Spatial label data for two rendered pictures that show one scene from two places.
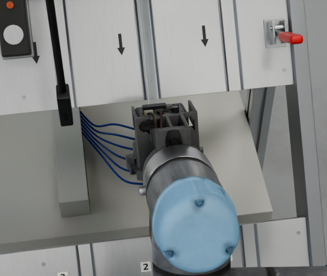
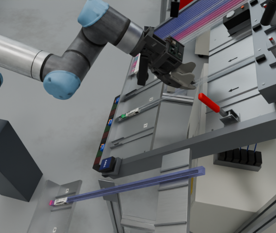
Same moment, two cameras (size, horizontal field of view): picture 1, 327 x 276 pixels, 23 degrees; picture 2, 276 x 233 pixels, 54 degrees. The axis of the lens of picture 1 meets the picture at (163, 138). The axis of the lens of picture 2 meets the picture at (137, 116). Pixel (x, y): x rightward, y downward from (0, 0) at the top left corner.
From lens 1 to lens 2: 92 cm
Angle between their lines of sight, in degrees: 61
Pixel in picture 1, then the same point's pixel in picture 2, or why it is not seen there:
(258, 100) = (262, 209)
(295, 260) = (136, 152)
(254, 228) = (151, 132)
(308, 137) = (177, 144)
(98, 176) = not seen: hidden behind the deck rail
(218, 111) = (266, 199)
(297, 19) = (235, 126)
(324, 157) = not seen: outside the picture
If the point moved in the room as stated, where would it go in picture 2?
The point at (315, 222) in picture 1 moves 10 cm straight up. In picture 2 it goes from (144, 154) to (144, 134)
